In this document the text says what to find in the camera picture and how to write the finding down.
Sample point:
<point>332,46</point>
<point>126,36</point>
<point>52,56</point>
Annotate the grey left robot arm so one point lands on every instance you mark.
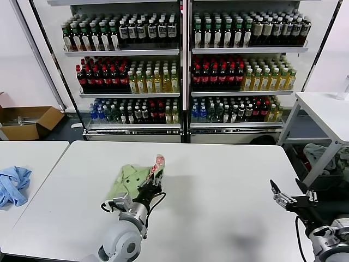
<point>120,240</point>

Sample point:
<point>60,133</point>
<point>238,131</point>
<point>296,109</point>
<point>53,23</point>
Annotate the grey clothing pile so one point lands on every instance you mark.
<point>313,155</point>

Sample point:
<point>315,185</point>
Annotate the small dark tea bottle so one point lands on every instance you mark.
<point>241,113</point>
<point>249,113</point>
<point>138,116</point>
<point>145,116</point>

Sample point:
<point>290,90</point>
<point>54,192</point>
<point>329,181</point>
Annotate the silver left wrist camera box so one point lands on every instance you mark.
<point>121,200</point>

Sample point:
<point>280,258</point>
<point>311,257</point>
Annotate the dark bottle blue white label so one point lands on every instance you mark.
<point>287,30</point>
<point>306,28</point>
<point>172,32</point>
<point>142,33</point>
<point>133,33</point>
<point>152,32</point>
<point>162,32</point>
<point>124,34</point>
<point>278,30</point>
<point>297,29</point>

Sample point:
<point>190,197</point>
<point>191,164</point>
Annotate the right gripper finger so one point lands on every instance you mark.
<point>310,196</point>
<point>283,200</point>

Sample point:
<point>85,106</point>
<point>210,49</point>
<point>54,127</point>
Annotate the light green t-shirt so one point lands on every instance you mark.
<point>128,183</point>

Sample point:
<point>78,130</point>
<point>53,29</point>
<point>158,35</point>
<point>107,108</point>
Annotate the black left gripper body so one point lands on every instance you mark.
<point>148,195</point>

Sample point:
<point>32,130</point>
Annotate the open brown cardboard box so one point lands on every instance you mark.
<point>19,132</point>

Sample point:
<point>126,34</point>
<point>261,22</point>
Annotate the small yellow juice bottle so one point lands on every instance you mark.
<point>271,116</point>
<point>279,116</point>
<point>168,117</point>
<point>175,117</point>

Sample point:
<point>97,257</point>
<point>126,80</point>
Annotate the black plastic crate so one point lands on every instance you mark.
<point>297,163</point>

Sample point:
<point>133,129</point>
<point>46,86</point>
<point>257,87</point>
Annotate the small red cap cola bottle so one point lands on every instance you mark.
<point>153,114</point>
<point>264,112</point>
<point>161,114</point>
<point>256,112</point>

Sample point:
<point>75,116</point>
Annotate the clear plastic container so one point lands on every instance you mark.
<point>343,96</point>

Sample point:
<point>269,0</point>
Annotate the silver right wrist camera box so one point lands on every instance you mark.
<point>339,227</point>

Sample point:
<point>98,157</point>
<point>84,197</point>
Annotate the white paper scrap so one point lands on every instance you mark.
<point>75,125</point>

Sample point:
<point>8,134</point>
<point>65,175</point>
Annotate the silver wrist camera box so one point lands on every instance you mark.
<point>121,200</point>
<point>339,227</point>

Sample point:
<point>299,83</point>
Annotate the black bag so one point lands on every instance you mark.
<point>261,139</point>

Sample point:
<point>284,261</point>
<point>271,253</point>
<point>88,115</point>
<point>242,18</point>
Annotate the small white label bottle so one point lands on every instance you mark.
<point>226,116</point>
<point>123,117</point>
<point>131,117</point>
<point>234,116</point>

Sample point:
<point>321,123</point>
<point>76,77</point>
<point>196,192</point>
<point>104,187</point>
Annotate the small blue water bottle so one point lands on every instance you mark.
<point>203,114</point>
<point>195,114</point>
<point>101,116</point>
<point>94,116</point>

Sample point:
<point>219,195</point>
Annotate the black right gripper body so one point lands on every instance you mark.
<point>306,213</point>

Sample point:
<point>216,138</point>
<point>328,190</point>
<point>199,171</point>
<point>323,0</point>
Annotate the white side table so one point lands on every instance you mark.
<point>321,114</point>

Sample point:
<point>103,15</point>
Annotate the dark bottle beige label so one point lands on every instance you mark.
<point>268,30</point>
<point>257,31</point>

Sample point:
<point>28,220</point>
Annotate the silver metal parts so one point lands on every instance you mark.
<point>24,120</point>

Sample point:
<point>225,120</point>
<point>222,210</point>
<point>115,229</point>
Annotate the crumpled light blue cloth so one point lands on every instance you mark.
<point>13,185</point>

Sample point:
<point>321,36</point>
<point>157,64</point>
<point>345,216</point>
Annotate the green cap tea bottle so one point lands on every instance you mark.
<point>86,38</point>
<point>228,35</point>
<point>238,35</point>
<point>198,35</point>
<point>114,38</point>
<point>208,35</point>
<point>77,38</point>
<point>105,38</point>
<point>218,35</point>
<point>67,38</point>
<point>247,35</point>
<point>95,38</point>

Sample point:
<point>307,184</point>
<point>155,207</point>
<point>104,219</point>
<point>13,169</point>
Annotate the dark clothing pile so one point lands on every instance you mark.
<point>343,163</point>

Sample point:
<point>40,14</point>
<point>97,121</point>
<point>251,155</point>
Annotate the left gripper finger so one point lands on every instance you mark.
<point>158,181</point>
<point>148,183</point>

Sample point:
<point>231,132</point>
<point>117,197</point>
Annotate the beverage display shelf unit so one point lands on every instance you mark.
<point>122,53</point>
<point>245,51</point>

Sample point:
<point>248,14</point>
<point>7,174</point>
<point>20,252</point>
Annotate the glass cooler door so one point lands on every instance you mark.
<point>321,46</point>
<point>41,41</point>

